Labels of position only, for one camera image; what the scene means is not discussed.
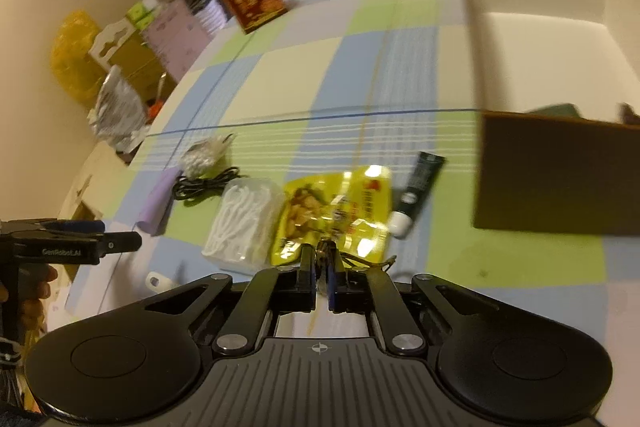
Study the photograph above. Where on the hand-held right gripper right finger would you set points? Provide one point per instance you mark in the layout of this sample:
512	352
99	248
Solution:
331	282

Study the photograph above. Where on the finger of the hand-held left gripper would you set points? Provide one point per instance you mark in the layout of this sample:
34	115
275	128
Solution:
122	242
75	225

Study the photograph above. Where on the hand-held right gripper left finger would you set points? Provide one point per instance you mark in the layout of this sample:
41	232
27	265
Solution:
309	274

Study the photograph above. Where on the yellow snack packet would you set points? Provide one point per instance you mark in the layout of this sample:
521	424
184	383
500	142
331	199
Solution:
320	207

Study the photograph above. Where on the bag of cotton swabs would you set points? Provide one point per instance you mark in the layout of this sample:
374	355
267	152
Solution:
200	157

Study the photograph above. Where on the dark green tube white cap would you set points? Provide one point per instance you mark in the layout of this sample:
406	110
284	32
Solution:
417	187

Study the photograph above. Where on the brown storage box white inside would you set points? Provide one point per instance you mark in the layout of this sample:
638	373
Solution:
550	177

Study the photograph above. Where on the plaid cloth covered desktop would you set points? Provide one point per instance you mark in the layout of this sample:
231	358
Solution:
350	82

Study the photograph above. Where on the person's left hand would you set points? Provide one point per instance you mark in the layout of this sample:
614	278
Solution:
37	292

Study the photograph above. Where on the silver foil bag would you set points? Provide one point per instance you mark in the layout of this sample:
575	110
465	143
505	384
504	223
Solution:
117	107

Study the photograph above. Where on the small orange packet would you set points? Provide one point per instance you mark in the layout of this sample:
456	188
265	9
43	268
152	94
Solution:
155	108

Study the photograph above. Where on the yellow plastic bag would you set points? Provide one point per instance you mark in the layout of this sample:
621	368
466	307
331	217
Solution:
75	52

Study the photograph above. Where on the purple paper bag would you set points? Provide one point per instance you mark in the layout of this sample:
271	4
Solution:
180	37

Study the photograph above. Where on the green tissue box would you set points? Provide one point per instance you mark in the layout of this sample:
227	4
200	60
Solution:
142	14

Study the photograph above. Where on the dark green flat packet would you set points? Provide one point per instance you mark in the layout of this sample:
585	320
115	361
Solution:
555	111

